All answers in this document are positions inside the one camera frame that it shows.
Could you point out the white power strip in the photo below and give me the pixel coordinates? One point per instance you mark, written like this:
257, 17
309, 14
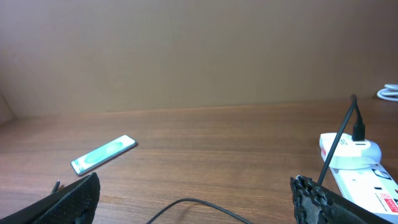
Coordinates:
371, 188

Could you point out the white charger adapter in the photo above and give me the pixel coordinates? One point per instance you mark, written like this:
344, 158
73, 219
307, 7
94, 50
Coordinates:
354, 155

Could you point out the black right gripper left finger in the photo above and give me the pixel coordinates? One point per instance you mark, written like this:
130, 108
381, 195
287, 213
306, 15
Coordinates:
75, 203

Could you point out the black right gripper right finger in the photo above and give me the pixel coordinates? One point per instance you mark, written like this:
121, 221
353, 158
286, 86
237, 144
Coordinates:
315, 204

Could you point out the smartphone with teal screen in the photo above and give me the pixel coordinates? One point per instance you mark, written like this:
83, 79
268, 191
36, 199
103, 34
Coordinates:
103, 154

